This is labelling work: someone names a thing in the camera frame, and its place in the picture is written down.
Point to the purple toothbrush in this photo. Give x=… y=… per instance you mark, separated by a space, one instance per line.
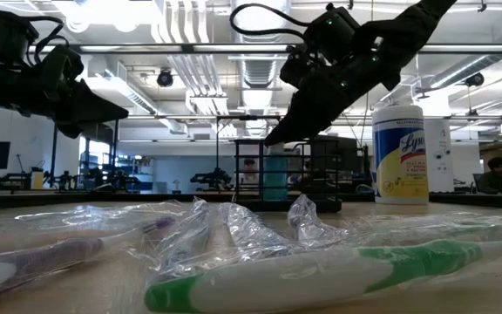
x=50 y=257

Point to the background robot workstation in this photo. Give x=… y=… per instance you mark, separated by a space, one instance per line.
x=103 y=179

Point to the black crossbar with light strips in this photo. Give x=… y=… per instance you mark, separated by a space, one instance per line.
x=146 y=48

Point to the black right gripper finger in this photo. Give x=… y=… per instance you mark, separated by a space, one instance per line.
x=329 y=104
x=299 y=109

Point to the background black stand frame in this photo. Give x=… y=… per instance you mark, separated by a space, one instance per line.
x=53 y=152
x=217 y=148

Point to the background black robot arm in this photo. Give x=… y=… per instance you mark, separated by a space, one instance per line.
x=212 y=176

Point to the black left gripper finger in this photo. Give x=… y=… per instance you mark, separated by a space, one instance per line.
x=74 y=129
x=94 y=109

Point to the distant person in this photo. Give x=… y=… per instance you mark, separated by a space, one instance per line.
x=249 y=168

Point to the white round column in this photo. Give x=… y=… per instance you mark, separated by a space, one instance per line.
x=438 y=157

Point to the Lysol wipes canister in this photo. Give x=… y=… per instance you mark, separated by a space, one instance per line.
x=399 y=174

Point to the black aluminium rig frame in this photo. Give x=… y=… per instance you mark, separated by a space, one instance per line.
x=103 y=198

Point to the green white toothbrush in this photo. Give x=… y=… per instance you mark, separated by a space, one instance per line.
x=277 y=279

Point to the teal bottle with white cap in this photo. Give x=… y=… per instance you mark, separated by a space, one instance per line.
x=275 y=179

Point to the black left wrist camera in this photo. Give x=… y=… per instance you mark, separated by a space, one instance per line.
x=61 y=65

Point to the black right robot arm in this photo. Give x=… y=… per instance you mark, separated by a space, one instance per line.
x=412 y=22

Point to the black hanging ceiling camera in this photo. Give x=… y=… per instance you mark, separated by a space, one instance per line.
x=475 y=79
x=164 y=78

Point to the background black monitor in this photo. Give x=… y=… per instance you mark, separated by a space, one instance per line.
x=351 y=157

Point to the yellow container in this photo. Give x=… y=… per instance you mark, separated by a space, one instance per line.
x=37 y=179

